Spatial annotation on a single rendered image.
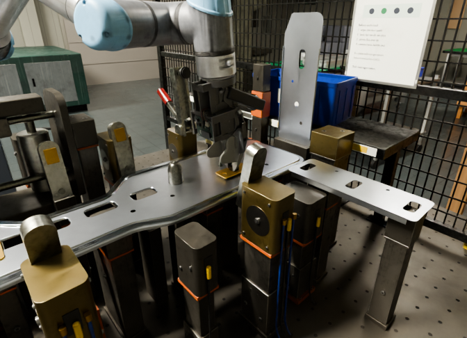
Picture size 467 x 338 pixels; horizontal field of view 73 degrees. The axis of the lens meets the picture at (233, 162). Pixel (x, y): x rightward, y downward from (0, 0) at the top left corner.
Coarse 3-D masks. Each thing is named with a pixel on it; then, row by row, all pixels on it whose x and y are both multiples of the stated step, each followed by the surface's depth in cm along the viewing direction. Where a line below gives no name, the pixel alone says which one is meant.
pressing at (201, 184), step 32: (192, 160) 80; (288, 160) 80; (128, 192) 65; (160, 192) 65; (192, 192) 65; (224, 192) 65; (0, 224) 54; (96, 224) 55; (128, 224) 55; (160, 224) 56; (0, 288) 42
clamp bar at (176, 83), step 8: (176, 72) 78; (184, 72) 76; (176, 80) 78; (184, 80) 80; (176, 88) 79; (184, 88) 81; (176, 96) 80; (184, 96) 82; (176, 104) 81; (184, 104) 82; (176, 112) 82; (184, 112) 82; (184, 128) 82; (192, 128) 84
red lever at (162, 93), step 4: (160, 88) 88; (160, 92) 87; (164, 92) 87; (160, 96) 87; (164, 96) 87; (168, 96) 87; (164, 100) 86; (168, 100) 86; (168, 104) 86; (172, 104) 86; (172, 108) 85; (172, 112) 85; (176, 116) 84; (184, 120) 84; (188, 124) 84; (188, 128) 83
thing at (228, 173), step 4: (240, 164) 76; (224, 168) 73; (228, 168) 73; (232, 168) 72; (240, 168) 73; (216, 172) 71; (220, 172) 71; (224, 172) 71; (228, 172) 71; (232, 172) 71; (236, 172) 71; (240, 172) 72; (220, 176) 70; (224, 176) 70; (228, 176) 70; (232, 176) 70
